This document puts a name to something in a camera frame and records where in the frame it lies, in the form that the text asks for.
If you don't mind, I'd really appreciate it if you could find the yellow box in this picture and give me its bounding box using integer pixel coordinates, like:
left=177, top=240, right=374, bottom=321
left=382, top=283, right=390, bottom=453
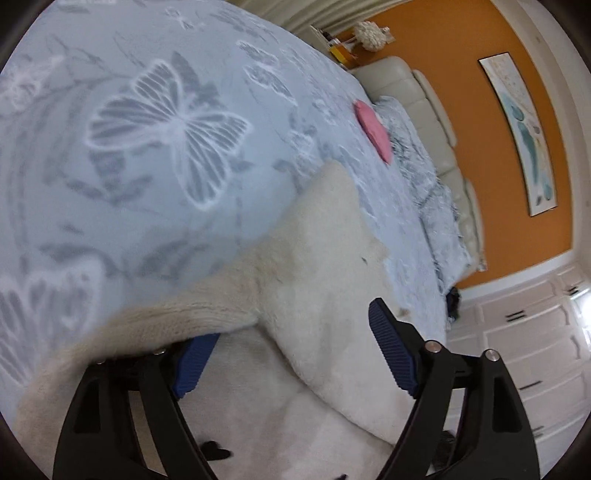
left=329, top=44, right=359, bottom=68

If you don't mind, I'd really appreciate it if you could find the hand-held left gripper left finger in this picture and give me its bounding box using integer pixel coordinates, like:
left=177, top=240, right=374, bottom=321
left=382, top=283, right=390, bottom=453
left=52, top=332, right=222, bottom=480

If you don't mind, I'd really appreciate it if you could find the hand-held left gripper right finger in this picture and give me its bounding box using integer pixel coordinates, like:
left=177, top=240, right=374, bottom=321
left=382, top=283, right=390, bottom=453
left=368, top=298, right=541, bottom=480

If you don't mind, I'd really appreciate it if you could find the white feather lamp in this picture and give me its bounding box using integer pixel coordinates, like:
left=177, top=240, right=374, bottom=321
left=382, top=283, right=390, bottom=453
left=353, top=21, right=394, bottom=51

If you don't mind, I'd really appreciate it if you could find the beige padded headboard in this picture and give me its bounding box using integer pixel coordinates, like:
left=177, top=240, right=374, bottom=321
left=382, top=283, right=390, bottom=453
left=350, top=56, right=486, bottom=271

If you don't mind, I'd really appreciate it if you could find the framed wall painting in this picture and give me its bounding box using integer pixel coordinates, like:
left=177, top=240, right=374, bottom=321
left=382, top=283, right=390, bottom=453
left=478, top=52, right=561, bottom=218

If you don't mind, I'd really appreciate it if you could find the small pink pillow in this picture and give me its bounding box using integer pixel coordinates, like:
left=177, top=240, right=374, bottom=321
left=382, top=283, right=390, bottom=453
left=353, top=100, right=393, bottom=166

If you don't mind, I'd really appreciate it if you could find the cream knit sweater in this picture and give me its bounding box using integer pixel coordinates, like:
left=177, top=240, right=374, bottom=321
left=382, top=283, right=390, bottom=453
left=14, top=161, right=445, bottom=480

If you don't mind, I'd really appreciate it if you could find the bed with butterfly bedspread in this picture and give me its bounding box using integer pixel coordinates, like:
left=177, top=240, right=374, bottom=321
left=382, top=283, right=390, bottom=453
left=0, top=0, right=462, bottom=416

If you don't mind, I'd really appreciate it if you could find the white wardrobe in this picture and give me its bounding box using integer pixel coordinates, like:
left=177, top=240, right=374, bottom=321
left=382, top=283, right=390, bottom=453
left=444, top=263, right=591, bottom=472

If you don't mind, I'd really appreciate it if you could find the dark bag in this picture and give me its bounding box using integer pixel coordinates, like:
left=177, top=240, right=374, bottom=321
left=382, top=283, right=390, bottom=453
left=445, top=286, right=463, bottom=324

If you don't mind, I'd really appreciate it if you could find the cream curtain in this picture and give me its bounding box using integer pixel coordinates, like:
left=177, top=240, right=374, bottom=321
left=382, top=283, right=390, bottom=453
left=240, top=0, right=370, bottom=34

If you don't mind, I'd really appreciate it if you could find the white nightstand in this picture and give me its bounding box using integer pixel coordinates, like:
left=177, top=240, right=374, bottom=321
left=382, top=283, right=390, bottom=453
left=309, top=23, right=361, bottom=70

